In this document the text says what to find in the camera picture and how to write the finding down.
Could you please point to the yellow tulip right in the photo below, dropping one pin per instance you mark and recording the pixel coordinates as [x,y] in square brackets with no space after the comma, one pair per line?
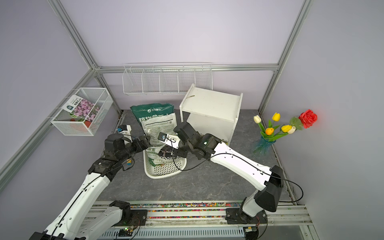
[286,128]

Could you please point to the purple flower seed packet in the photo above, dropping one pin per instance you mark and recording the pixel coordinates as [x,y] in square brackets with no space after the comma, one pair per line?
[81,109]

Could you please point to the green and white soil bag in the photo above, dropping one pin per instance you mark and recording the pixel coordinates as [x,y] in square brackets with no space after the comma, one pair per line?
[161,155]

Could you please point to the white wire wall rack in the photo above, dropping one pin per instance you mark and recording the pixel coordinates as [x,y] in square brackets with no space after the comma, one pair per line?
[166,78]

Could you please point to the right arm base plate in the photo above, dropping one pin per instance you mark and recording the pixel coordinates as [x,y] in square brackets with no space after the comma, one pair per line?
[234,216]

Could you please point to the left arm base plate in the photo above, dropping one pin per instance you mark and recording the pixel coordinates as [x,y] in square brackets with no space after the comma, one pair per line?
[133,218]

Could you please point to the white two-tier shelf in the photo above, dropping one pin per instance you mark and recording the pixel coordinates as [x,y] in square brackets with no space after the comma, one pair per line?
[211,112]

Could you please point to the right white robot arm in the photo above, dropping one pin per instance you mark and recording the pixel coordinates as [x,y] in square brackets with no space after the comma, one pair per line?
[268,181]

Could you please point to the white perforated plastic basket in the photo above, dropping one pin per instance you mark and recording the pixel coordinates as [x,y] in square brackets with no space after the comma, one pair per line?
[164,171]

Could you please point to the large dark green soil bag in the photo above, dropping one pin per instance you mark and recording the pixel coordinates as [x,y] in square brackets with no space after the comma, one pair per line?
[148,111]

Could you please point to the white wire cube basket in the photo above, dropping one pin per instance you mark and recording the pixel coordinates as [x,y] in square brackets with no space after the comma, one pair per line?
[70,127]

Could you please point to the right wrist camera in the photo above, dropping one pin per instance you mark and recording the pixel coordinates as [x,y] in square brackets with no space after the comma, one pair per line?
[169,140]

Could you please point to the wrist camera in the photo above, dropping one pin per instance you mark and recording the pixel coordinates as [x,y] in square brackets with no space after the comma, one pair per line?
[169,140]
[125,130]

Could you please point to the yellow tulip upper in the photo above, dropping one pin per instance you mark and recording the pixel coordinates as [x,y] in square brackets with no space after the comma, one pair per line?
[276,117]

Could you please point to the white artificial tulip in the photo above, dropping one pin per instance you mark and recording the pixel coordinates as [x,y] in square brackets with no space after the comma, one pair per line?
[257,119]

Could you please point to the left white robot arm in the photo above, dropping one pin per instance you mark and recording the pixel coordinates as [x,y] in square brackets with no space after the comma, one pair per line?
[68,225]

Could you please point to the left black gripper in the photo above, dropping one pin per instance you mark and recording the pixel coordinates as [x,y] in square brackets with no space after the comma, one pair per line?
[144,144]

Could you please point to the white fertilizer bag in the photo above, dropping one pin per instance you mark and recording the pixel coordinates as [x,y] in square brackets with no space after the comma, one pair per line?
[163,124]

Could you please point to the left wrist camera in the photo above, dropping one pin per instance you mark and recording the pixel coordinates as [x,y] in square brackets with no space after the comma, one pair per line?
[125,130]

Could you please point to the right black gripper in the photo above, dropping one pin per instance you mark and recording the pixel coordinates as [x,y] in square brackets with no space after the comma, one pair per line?
[179,152]

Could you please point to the colourful pebble strip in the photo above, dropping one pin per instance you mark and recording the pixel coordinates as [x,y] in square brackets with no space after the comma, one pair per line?
[201,210]

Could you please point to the yellow tulip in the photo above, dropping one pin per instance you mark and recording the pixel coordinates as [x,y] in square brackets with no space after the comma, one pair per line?
[276,117]
[286,128]

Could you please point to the orange artificial tulip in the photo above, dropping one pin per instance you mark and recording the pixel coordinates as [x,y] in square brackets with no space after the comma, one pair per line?
[269,131]

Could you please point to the red artificial rose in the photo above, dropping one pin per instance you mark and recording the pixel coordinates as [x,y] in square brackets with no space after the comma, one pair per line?
[308,118]

